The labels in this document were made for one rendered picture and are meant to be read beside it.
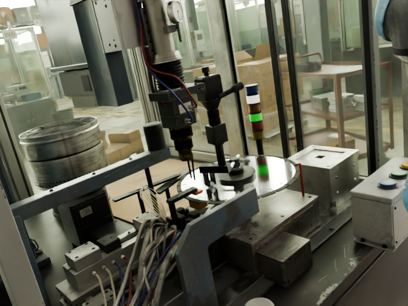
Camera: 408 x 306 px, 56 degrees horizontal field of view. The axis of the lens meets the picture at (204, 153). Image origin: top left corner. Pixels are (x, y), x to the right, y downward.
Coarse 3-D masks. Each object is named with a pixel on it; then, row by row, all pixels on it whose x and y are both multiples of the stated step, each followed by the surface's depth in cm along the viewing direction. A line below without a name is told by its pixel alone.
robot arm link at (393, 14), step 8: (384, 0) 71; (392, 0) 70; (400, 0) 68; (376, 8) 73; (384, 8) 71; (392, 8) 70; (400, 8) 68; (376, 16) 73; (384, 16) 72; (392, 16) 70; (400, 16) 69; (376, 24) 74; (384, 24) 72; (392, 24) 71; (400, 24) 69; (384, 32) 74; (392, 32) 72; (400, 32) 70; (392, 40) 73; (400, 40) 71; (400, 48) 72; (400, 56) 72
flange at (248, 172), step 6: (240, 168) 109; (246, 168) 112; (252, 168) 112; (222, 174) 111; (228, 174) 110; (234, 174) 109; (240, 174) 108; (246, 174) 108; (252, 174) 108; (222, 180) 108; (228, 180) 106; (234, 180) 106; (240, 180) 106; (246, 180) 106
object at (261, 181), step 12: (252, 156) 125; (264, 156) 123; (264, 168) 113; (276, 168) 111; (288, 168) 109; (192, 180) 114; (216, 180) 110; (252, 180) 106; (264, 180) 104; (276, 180) 103; (288, 180) 101; (204, 192) 104; (216, 192) 102; (228, 192) 101; (240, 192) 99; (264, 192) 97
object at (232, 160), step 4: (236, 156) 112; (228, 160) 110; (232, 160) 108; (236, 160) 108; (240, 160) 109; (244, 160) 108; (248, 160) 108; (232, 164) 107; (236, 164) 109; (232, 168) 109; (236, 168) 109
